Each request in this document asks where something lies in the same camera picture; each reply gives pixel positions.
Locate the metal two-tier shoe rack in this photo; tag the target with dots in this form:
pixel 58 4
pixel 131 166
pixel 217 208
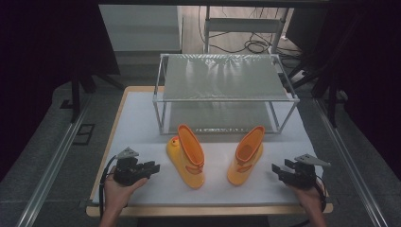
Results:
pixel 220 78

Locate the yellow duck-face rain boot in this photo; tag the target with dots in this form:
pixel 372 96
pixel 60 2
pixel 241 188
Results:
pixel 186 167

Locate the white table mat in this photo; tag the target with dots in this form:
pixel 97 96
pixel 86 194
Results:
pixel 217 192

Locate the aluminium rail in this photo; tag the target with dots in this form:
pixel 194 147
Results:
pixel 356 176
pixel 47 179

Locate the black stand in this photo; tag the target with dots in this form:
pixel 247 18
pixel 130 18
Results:
pixel 331 94
pixel 75 94

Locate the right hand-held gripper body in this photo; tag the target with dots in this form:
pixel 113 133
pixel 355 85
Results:
pixel 304 175

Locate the grey metal stand frame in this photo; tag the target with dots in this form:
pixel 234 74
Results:
pixel 242 24

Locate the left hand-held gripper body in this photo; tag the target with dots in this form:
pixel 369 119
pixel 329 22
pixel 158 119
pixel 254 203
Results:
pixel 127 171

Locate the person's right hand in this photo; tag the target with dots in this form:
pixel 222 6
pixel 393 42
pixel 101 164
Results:
pixel 310 198

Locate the white cabinet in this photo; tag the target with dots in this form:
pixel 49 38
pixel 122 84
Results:
pixel 142 28

